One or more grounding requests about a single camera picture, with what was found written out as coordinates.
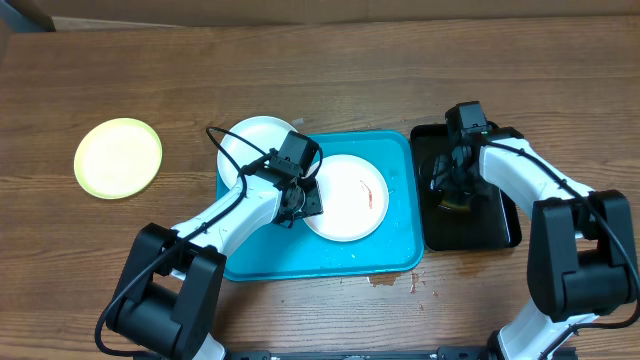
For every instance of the green yellow sponge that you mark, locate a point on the green yellow sponge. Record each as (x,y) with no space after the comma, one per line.
(456,204)

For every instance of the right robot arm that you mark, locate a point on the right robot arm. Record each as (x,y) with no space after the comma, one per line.
(582,261)

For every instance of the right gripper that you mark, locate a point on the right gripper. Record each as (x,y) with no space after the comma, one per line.
(451,183)

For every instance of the white plate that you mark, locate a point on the white plate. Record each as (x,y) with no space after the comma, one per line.
(265,132)
(354,197)

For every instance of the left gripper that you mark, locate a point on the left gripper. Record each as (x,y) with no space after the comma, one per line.
(314,205)

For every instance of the yellow-green rimmed plate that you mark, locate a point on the yellow-green rimmed plate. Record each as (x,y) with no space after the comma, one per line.
(118,158)

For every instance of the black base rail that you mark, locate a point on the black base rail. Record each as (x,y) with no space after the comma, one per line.
(442,353)

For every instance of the black water tray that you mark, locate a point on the black water tray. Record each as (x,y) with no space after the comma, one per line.
(489,222)

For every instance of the teal plastic tray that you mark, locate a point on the teal plastic tray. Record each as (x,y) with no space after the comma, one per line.
(274,252)

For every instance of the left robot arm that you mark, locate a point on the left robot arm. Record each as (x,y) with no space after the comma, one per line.
(164,303)

